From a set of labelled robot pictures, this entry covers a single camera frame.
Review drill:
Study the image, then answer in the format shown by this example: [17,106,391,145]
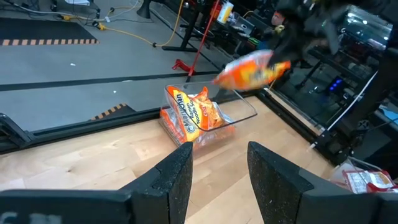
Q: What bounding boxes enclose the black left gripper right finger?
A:
[247,141,398,224]

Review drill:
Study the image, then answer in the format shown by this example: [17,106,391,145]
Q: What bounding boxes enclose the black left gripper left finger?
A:
[0,141,194,224]

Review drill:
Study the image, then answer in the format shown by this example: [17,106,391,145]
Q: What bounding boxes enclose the red Maruchan noodle pack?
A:
[341,169,398,194]

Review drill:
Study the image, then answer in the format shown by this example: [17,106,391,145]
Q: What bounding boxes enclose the computer tower blue lights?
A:
[323,74,348,96]

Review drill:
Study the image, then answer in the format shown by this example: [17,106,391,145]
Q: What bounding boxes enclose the white yellow bottle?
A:
[216,1,234,25]

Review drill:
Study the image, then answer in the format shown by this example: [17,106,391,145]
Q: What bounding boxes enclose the black hazard striped mat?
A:
[89,103,137,122]
[0,17,100,47]

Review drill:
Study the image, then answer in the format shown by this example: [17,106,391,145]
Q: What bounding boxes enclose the red pole tool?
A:
[172,0,221,77]

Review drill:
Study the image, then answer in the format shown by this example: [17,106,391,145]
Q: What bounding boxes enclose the black stand base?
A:
[136,0,156,19]

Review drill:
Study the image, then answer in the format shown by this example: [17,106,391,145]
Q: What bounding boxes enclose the black desk leg frame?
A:
[161,0,200,53]

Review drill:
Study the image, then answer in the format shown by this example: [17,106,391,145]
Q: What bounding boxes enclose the yellow extension cord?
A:
[60,0,185,48]

